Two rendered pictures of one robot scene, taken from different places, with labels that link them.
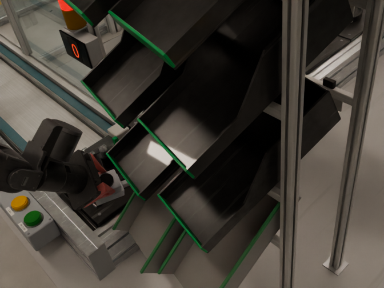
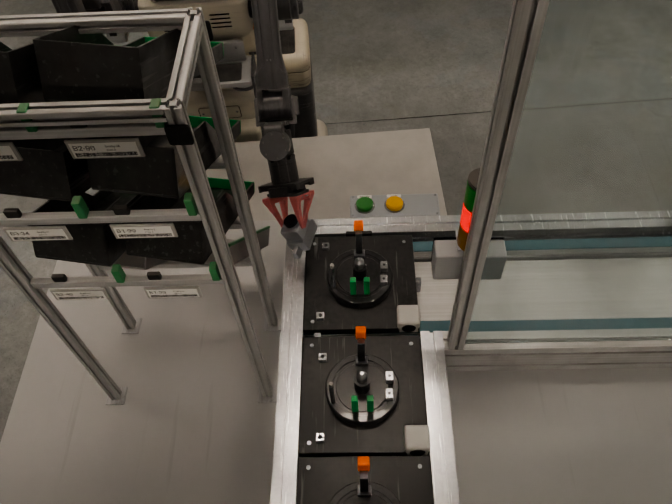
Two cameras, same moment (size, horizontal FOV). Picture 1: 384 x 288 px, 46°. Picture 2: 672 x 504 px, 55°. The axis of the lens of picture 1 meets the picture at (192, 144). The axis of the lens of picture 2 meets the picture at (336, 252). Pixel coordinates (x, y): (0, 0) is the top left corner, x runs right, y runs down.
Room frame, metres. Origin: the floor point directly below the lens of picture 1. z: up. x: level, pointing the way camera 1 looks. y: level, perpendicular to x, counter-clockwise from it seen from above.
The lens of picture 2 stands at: (1.27, -0.40, 2.14)
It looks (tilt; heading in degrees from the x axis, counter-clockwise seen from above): 54 degrees down; 130
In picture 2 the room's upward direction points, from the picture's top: 5 degrees counter-clockwise
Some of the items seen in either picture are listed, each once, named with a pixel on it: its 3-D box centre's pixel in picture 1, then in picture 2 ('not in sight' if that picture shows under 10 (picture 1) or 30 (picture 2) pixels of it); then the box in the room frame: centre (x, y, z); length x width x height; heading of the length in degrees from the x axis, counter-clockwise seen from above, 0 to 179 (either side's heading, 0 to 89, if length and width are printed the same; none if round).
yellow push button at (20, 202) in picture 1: (20, 204); (394, 204); (0.76, 0.44, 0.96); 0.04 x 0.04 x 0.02
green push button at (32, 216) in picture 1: (33, 219); (364, 205); (0.71, 0.40, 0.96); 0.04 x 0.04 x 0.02
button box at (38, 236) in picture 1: (24, 212); (394, 212); (0.76, 0.44, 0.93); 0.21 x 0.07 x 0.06; 36
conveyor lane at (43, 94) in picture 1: (66, 132); (497, 301); (1.08, 0.37, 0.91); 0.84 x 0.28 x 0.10; 36
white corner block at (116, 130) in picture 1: (119, 133); (408, 318); (0.96, 0.19, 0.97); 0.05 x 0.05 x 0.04; 36
